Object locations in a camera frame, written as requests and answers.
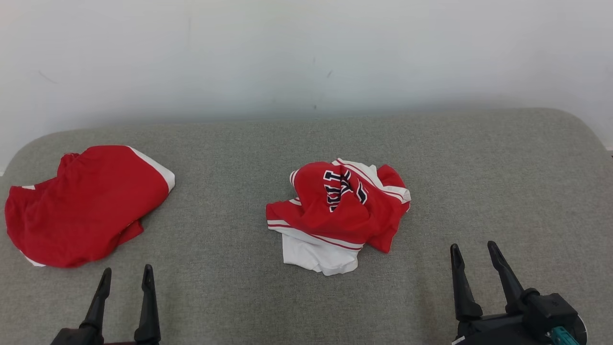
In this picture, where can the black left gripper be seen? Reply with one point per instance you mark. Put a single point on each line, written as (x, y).
(72, 338)

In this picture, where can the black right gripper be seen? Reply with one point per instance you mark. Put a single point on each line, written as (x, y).
(498, 330)

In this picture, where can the red shorts white stripe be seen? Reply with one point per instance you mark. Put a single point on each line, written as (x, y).
(86, 206)

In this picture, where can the red Bulls jersey white trim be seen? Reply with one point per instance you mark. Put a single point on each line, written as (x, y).
(345, 215)

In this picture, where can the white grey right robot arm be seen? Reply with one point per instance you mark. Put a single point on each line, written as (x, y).
(580, 331)

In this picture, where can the grey fabric sofa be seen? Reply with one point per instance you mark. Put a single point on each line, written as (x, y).
(306, 306)

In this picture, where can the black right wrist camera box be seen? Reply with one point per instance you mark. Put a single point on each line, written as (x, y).
(550, 309)

